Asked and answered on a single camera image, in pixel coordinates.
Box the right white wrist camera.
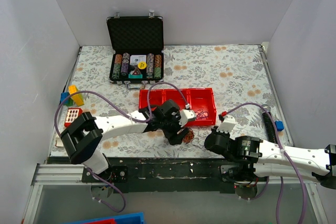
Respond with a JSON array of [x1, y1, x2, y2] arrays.
[[216, 111, 236, 134]]

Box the yellow green blue brick stack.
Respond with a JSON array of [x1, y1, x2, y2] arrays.
[[60, 85, 85, 107]]

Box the black poker chip case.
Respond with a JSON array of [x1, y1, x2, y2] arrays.
[[106, 12, 164, 89]]

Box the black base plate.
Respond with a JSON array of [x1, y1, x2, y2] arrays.
[[81, 157, 270, 195]]

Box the red three-compartment bin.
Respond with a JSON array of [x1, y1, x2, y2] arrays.
[[139, 88, 216, 127]]

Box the red white window brick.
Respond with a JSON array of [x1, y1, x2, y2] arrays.
[[64, 108, 83, 127]]

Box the orange purple wire ball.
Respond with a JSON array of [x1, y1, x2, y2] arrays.
[[182, 128, 195, 144]]

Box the small white red toy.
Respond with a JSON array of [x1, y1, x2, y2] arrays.
[[55, 136, 64, 148]]

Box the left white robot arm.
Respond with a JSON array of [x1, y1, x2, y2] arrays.
[[60, 99, 196, 182]]

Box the small blue brick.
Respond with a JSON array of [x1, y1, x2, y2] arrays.
[[275, 121, 285, 132]]

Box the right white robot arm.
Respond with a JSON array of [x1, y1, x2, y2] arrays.
[[204, 127, 335, 189]]

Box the blue plastic bin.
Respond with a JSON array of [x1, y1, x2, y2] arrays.
[[70, 212, 146, 224]]

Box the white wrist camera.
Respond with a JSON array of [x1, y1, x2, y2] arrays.
[[178, 109, 197, 127], [216, 111, 236, 134]]

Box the black microphone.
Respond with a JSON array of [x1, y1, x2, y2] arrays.
[[261, 110, 278, 144]]

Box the floral table mat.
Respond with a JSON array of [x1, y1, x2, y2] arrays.
[[51, 44, 295, 159]]

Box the purple wires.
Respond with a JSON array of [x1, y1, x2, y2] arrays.
[[194, 108, 209, 120]]

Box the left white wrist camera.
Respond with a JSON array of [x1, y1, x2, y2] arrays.
[[178, 109, 197, 127]]

